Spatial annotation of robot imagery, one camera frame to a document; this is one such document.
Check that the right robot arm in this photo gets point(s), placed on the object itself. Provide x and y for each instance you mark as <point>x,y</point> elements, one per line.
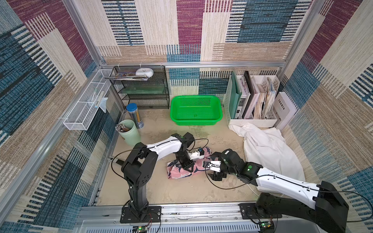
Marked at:
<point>320,203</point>

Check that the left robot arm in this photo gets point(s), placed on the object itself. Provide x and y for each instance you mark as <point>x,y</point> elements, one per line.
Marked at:
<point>138,168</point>

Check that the pink shark print shorts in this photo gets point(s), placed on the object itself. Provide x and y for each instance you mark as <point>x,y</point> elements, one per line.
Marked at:
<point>176,171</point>

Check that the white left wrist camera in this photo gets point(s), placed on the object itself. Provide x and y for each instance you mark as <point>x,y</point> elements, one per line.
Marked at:
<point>198,154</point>

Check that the blue lid cylindrical can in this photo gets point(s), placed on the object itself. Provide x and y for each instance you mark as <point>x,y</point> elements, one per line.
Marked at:
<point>133,111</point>

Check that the light green cup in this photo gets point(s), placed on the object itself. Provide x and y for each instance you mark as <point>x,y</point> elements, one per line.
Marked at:
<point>129,132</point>

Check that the green folder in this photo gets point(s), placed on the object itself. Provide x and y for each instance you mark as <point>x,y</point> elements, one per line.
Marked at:
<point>232,97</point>

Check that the green plastic basket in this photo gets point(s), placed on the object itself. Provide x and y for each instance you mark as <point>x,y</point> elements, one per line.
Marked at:
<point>196,110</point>

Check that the white wire wall basket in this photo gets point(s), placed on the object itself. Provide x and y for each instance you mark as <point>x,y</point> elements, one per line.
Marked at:
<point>89,102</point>

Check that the grey Inedia magazine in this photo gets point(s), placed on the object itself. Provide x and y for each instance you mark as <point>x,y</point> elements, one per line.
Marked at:
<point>284,110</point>

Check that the white round object on shelf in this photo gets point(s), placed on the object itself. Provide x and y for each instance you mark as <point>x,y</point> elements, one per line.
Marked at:
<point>145,72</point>

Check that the white plastic file organizer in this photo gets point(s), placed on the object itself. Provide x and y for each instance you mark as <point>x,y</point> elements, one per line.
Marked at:
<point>257,100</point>

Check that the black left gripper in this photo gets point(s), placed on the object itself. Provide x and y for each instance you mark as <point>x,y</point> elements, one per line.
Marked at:
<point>187,166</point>

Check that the black wire shelf rack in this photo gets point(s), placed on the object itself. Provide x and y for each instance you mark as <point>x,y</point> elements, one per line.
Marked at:
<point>146,93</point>

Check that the black handheld tool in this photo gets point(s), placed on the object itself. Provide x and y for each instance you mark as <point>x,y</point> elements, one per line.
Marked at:
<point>118,162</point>

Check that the white shirt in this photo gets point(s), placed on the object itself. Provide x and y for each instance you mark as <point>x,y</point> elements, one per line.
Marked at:
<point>269,149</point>

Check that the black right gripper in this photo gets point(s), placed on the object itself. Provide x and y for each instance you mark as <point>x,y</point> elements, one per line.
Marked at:
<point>217,173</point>

